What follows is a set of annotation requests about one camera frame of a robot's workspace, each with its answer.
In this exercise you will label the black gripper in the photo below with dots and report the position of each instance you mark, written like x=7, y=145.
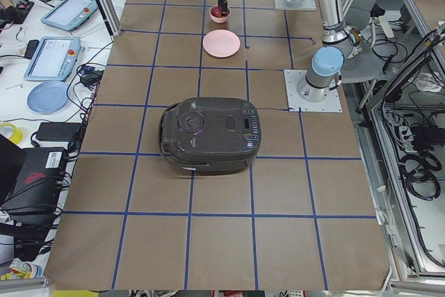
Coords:
x=222, y=2

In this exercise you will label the red apple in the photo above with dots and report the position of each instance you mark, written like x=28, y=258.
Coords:
x=218, y=12

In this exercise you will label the pink bowl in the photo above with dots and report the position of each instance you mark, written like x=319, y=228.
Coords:
x=218, y=20

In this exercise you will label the pink plate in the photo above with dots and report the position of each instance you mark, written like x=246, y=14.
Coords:
x=221, y=43

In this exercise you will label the blue plate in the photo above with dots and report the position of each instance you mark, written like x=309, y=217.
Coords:
x=48, y=97

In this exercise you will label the black rice cooker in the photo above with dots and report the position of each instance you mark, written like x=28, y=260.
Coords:
x=210, y=134

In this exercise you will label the steel pot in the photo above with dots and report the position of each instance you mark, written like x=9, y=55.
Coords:
x=356, y=41

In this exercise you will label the teach pendant far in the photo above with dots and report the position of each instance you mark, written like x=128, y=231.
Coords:
x=69, y=15

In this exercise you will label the teach pendant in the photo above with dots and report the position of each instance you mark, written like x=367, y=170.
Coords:
x=54, y=59
x=69, y=15

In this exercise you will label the grey office chair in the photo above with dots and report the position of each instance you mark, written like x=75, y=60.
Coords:
x=365, y=65

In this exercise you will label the teach pendant near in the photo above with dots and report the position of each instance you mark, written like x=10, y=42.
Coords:
x=54, y=59

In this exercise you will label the black power adapter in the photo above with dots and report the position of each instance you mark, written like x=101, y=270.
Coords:
x=56, y=132

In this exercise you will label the yellow tape roll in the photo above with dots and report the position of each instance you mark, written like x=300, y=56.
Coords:
x=11, y=132

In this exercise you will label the black computer box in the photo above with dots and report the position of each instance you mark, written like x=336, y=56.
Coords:
x=31, y=182

